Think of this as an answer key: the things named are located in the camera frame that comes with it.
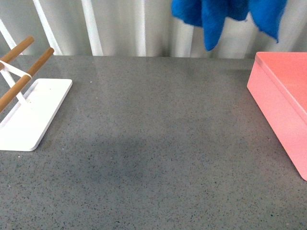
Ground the blue microfiber cloth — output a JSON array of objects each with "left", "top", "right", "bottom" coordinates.
[{"left": 171, "top": 0, "right": 287, "bottom": 51}]

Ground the white pleated curtain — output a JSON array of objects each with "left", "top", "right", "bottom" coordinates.
[{"left": 0, "top": 0, "right": 307, "bottom": 59}]

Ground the pink plastic bin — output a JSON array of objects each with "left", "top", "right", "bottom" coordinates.
[{"left": 247, "top": 52, "right": 307, "bottom": 180}]

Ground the white towel rack stand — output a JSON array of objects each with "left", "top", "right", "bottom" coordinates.
[{"left": 0, "top": 60, "right": 73, "bottom": 152}]

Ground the left wooden rack rod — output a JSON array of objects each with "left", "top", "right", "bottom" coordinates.
[{"left": 0, "top": 36, "right": 34, "bottom": 63}]

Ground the wooden rack rod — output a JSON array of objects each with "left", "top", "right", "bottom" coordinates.
[
  {"left": 0, "top": 47, "right": 54, "bottom": 112},
  {"left": 0, "top": 36, "right": 34, "bottom": 63}
]

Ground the right wooden rack rod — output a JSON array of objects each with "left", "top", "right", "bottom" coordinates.
[{"left": 0, "top": 47, "right": 54, "bottom": 112}]

